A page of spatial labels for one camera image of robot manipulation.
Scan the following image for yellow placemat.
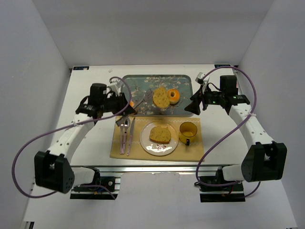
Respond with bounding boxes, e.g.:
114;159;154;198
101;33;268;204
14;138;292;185
110;116;204;162

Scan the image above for aluminium frame rail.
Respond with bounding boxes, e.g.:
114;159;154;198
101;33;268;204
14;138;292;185
83;163;239;175

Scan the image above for white and yellow plate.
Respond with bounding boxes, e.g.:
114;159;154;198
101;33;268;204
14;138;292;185
139;121;179;156

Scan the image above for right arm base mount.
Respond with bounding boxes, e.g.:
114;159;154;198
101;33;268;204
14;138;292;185
194;181;245;203

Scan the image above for orange bagel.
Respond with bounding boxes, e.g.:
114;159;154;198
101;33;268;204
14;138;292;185
167;89;180;104

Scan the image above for yellow mug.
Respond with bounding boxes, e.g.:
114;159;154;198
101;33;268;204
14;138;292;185
179;122;198;146

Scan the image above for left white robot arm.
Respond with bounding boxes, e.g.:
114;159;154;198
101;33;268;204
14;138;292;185
34;77;134;193

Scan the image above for purple cable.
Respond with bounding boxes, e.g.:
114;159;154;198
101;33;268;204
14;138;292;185
11;76;132;200
195;66;261;198

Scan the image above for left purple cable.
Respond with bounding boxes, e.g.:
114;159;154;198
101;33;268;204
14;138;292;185
11;76;132;200

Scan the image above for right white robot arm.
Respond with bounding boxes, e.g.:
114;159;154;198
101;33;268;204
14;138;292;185
185;73;287;183

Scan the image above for metal serving tongs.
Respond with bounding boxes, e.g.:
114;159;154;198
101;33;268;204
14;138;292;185
116;89;154;126

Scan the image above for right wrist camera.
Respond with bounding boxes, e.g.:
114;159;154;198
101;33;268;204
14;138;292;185
195;72;210;94

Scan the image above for pink handled knife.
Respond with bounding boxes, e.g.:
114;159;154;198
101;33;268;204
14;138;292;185
127;117;135;156

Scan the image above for bread slice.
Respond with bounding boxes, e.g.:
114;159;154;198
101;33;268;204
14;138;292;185
153;87;170;109
149;126;171;144

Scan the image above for pink handled fork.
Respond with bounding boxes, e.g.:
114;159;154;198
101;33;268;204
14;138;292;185
120;121;126;154

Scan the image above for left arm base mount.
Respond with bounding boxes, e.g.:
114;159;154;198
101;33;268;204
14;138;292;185
70;172;122;200

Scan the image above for pink handled spoon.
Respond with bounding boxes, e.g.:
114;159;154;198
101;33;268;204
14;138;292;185
122;118;131;154

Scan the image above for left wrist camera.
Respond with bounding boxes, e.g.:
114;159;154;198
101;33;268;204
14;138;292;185
109;79;123;94

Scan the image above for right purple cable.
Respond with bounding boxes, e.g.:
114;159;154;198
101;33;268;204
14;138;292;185
195;66;261;198

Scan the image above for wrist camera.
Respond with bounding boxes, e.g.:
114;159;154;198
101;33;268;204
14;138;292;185
109;79;123;94
195;72;210;94

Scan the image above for blue floral tray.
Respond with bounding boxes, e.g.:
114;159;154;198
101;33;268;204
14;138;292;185
123;74;193;117

